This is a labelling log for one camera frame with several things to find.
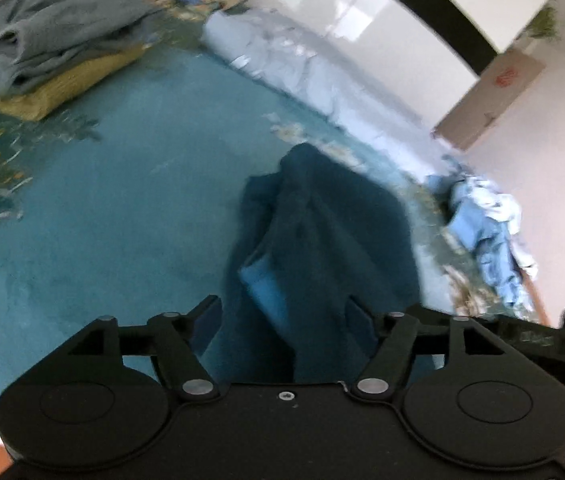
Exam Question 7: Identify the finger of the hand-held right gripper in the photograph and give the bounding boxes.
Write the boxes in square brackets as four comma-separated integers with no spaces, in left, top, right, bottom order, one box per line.
[405,302,565,361]

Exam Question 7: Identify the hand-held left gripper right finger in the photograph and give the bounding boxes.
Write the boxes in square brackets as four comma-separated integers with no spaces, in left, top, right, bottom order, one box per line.
[345,297,513,403]

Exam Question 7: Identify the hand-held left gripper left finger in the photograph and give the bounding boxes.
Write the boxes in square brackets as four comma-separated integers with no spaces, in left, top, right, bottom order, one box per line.
[65,294,223,403]

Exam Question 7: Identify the blue fleece garment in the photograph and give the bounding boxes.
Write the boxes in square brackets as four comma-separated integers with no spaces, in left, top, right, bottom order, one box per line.
[215,142,421,386]

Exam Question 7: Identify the grey folded clothes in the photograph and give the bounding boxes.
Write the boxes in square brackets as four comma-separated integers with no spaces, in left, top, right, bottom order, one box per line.
[0,0,163,96]

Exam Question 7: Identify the light blue garment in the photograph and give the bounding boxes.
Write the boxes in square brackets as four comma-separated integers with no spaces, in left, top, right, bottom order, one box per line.
[445,180,533,311]

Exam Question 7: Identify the white printed cloth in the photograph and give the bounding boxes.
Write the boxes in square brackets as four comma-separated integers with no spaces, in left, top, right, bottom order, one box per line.
[467,176,539,281]

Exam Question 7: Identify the patterned teal bedspread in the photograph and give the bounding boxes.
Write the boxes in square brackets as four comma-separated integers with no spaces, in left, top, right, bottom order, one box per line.
[0,10,548,461]

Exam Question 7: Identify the beige door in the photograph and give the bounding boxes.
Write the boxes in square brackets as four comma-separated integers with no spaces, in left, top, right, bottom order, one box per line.
[435,47,548,151]

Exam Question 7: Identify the light blue quilt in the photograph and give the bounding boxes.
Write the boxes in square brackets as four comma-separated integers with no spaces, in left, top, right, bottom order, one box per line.
[200,10,463,181]

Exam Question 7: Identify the yellow folded cloth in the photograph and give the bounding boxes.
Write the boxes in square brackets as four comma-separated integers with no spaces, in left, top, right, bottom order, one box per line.
[0,42,150,121]

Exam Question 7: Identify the white glossy wardrobe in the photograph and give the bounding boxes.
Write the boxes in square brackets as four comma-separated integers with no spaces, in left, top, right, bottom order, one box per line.
[242,0,558,126]

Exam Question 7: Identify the green plant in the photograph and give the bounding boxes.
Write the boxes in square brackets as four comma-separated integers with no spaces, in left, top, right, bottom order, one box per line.
[530,5,561,41]

